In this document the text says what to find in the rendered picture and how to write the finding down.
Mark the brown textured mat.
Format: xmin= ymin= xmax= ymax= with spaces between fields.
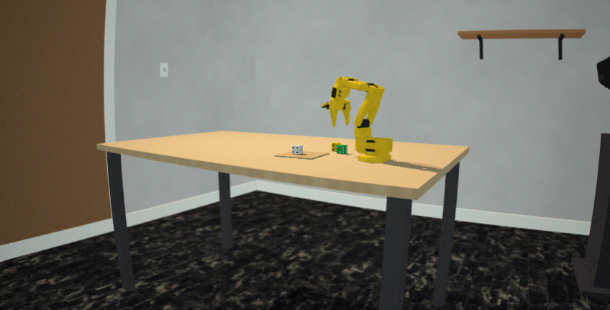
xmin=274 ymin=151 xmax=329 ymax=160

